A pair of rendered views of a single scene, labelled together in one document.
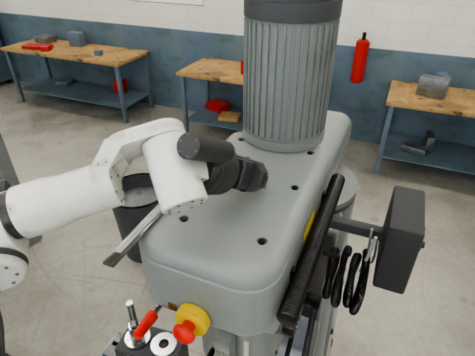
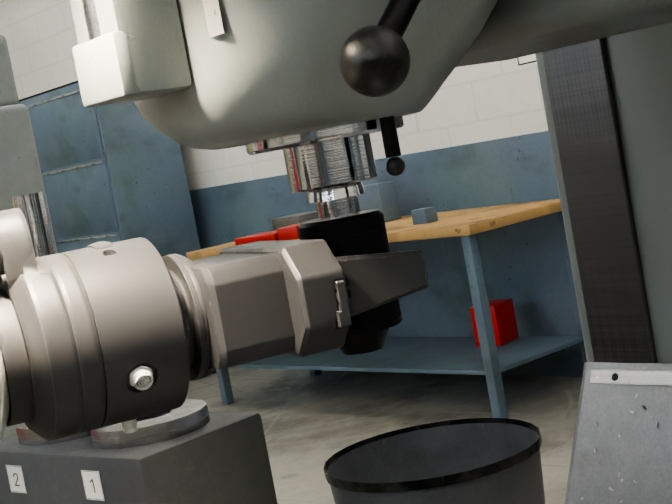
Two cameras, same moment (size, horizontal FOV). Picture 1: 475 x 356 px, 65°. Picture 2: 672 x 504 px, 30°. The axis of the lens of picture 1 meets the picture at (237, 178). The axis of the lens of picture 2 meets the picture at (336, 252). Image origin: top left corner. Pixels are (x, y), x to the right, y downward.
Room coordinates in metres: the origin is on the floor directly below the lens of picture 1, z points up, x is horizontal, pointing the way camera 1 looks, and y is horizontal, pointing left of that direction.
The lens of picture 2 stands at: (0.01, -0.32, 1.30)
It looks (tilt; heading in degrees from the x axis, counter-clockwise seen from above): 5 degrees down; 27
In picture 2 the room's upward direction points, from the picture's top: 10 degrees counter-clockwise
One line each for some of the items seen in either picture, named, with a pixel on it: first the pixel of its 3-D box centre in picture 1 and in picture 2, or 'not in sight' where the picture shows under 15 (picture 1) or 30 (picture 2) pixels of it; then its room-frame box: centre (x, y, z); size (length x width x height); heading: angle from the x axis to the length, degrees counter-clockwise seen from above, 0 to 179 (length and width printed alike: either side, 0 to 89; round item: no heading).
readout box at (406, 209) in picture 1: (401, 239); not in sight; (0.75, -0.44, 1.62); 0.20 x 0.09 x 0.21; 157
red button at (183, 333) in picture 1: (185, 330); not in sight; (0.38, 0.09, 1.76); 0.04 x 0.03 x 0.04; 67
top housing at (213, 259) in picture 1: (247, 213); not in sight; (0.62, -0.02, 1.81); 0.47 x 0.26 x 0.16; 157
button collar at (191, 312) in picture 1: (192, 319); not in sight; (0.40, 0.08, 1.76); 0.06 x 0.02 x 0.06; 67
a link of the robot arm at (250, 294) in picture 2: not in sight; (193, 319); (0.54, 0.04, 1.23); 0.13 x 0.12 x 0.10; 52
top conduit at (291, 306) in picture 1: (316, 233); not in sight; (0.58, -0.16, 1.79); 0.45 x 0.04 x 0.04; 157
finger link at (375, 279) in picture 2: not in sight; (375, 280); (0.59, -0.04, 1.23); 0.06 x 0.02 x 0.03; 142
